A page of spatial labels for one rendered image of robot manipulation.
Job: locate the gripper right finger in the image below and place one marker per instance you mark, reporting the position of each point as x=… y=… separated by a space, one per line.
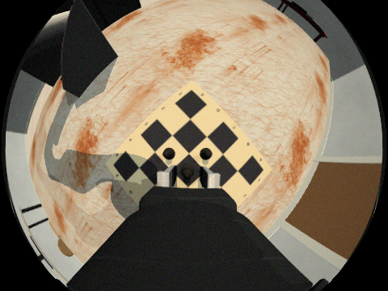
x=209 y=179

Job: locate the black pawn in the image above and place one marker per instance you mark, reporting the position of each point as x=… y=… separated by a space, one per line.
x=168 y=153
x=206 y=153

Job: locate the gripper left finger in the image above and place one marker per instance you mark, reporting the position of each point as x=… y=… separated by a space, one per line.
x=167 y=178

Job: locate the black bishop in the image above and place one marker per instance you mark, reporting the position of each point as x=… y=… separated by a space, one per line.
x=187 y=174

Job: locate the chessboard with black pieces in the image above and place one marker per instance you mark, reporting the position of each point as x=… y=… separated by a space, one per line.
x=189 y=121

